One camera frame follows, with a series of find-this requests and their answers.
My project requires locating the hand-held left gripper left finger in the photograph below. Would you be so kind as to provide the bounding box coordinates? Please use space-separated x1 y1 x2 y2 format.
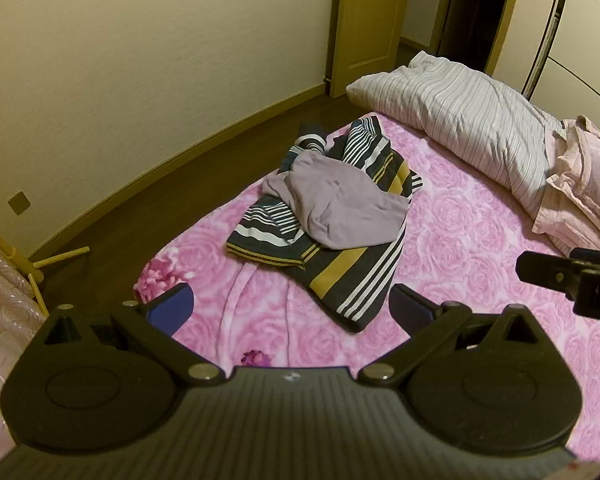
42 282 226 389

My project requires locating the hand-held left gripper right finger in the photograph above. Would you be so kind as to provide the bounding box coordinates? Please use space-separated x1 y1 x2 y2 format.
357 284 548 389

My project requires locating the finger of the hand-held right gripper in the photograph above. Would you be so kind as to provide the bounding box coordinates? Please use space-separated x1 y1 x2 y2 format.
516 251 588 302

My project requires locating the dark striped garment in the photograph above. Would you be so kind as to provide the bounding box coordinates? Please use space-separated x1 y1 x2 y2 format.
225 115 426 334

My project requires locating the lavender garment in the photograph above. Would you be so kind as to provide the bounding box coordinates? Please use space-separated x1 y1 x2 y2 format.
262 152 412 250

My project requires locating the pink floral blanket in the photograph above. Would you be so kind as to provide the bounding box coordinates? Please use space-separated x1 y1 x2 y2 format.
132 109 600 466

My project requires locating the pink ruffled pillow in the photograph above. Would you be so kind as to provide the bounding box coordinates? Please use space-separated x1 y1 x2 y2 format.
531 115 600 256

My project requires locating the yellow wooden rack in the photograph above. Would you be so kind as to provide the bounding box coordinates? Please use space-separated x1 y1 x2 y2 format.
0 215 91 318

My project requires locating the pink patterned cloth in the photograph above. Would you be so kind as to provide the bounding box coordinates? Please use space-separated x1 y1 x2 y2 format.
0 232 49 456

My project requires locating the white striped pillow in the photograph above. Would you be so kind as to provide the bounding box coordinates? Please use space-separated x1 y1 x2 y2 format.
346 51 564 220

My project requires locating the white wardrobe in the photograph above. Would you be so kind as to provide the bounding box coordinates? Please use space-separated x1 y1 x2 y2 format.
522 0 600 153

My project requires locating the wooden door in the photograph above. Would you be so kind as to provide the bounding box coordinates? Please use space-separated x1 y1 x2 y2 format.
328 0 414 100

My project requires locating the wall socket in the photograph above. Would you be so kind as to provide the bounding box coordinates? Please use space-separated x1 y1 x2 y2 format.
7 191 32 215

